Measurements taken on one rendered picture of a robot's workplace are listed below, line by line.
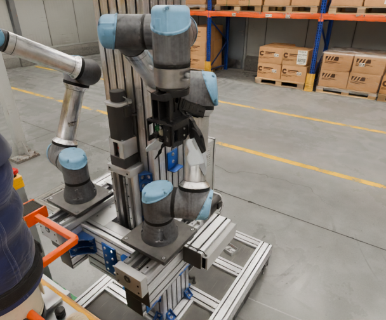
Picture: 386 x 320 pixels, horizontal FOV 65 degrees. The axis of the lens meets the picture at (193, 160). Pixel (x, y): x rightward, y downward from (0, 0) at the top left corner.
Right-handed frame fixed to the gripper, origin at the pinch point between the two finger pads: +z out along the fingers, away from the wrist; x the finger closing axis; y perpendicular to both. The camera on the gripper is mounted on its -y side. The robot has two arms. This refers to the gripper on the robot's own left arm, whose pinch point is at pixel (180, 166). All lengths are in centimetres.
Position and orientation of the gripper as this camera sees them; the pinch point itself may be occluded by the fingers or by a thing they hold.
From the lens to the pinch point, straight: 75.3
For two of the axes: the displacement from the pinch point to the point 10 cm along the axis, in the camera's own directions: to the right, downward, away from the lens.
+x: 8.3, 2.6, -4.9
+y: -5.6, 3.9, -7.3
